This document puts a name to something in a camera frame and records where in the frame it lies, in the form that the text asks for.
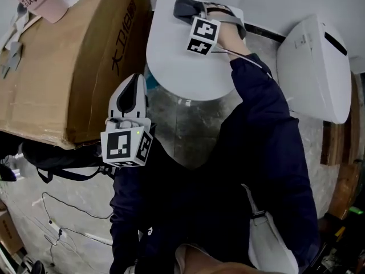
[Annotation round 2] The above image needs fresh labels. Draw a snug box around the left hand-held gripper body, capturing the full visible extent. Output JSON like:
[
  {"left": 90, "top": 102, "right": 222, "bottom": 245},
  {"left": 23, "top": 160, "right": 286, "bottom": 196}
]
[{"left": 100, "top": 115, "right": 155, "bottom": 168}]

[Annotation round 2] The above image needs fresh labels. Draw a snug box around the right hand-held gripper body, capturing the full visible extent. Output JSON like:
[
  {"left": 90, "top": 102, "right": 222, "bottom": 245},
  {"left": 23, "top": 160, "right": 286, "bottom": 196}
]
[{"left": 186, "top": 1, "right": 248, "bottom": 57}]

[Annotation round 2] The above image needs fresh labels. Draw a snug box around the dark grey cloth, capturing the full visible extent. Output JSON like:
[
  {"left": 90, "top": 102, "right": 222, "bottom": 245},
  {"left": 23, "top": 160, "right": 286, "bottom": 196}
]
[{"left": 173, "top": 0, "right": 206, "bottom": 26}]

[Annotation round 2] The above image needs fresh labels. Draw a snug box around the white toilet lid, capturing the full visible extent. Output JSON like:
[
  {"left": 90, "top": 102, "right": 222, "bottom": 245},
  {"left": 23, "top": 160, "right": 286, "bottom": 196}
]
[{"left": 145, "top": 0, "right": 245, "bottom": 102}]

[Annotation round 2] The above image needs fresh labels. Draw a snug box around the white shoulder bag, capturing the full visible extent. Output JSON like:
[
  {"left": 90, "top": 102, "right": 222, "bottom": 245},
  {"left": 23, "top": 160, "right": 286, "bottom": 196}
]
[{"left": 241, "top": 183, "right": 299, "bottom": 274}]

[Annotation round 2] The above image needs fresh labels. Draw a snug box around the person's left forearm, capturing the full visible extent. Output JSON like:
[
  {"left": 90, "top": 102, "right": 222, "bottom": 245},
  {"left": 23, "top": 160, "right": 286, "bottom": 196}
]
[{"left": 109, "top": 164, "right": 163, "bottom": 274}]

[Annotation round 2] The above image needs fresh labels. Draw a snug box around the person's right forearm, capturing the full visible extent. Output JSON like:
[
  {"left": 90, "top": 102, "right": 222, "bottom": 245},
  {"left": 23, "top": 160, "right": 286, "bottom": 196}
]
[{"left": 216, "top": 23, "right": 301, "bottom": 142}]

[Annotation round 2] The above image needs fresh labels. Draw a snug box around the white toilet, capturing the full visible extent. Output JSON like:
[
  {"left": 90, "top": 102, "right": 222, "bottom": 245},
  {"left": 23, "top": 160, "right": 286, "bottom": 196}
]
[{"left": 275, "top": 14, "right": 352, "bottom": 124}]

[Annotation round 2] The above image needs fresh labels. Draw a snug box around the person's right hand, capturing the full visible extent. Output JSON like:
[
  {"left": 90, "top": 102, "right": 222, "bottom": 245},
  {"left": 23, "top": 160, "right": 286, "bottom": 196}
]
[{"left": 207, "top": 6, "right": 234, "bottom": 15}]

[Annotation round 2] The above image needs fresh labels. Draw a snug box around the black backpack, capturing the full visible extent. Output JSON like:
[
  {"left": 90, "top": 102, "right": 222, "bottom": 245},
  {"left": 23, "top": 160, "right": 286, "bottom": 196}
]
[{"left": 21, "top": 140, "right": 116, "bottom": 184}]

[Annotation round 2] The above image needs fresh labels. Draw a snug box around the large brown cardboard box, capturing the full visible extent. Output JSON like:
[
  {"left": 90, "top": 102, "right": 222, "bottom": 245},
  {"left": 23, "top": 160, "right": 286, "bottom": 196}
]
[{"left": 0, "top": 0, "right": 152, "bottom": 151}]

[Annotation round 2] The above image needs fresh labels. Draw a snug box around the person's navy jacket torso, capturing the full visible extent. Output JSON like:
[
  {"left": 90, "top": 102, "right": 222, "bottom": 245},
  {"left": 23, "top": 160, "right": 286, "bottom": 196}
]
[{"left": 136, "top": 107, "right": 320, "bottom": 271}]

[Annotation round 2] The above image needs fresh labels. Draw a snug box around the white power strip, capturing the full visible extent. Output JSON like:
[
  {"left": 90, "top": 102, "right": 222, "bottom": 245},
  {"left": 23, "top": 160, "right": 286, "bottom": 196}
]
[{"left": 47, "top": 220, "right": 68, "bottom": 239}]

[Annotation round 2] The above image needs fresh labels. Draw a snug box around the grey fabric scrap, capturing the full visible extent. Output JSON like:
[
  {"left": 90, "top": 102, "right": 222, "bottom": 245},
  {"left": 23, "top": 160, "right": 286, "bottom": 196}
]
[{"left": 0, "top": 41, "right": 24, "bottom": 80}]

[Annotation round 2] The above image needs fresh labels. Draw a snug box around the black shoe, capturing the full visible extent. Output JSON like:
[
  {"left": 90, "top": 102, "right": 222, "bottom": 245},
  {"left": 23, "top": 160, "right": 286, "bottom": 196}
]
[{"left": 0, "top": 163, "right": 18, "bottom": 183}]

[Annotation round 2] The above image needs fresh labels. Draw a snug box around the small cardboard box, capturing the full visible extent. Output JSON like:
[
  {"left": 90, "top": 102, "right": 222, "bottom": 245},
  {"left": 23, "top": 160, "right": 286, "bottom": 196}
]
[{"left": 0, "top": 208, "right": 25, "bottom": 255}]

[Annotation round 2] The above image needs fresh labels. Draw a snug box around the person's brown trouser leg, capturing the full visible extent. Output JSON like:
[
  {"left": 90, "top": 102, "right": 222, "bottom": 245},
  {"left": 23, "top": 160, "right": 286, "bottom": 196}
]
[{"left": 174, "top": 243, "right": 259, "bottom": 274}]

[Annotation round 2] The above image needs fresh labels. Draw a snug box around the brown wooden board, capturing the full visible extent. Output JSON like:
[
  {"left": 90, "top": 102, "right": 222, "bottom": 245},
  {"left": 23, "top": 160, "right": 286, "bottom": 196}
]
[{"left": 320, "top": 73, "right": 365, "bottom": 220}]

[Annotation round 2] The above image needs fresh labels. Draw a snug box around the thin white gripper cable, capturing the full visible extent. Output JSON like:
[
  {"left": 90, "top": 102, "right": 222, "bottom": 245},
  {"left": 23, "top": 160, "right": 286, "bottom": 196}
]
[{"left": 210, "top": 47, "right": 273, "bottom": 79}]

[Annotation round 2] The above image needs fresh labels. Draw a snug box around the black cable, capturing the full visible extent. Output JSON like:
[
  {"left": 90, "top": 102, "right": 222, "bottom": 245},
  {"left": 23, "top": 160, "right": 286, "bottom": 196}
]
[{"left": 41, "top": 192, "right": 113, "bottom": 268}]

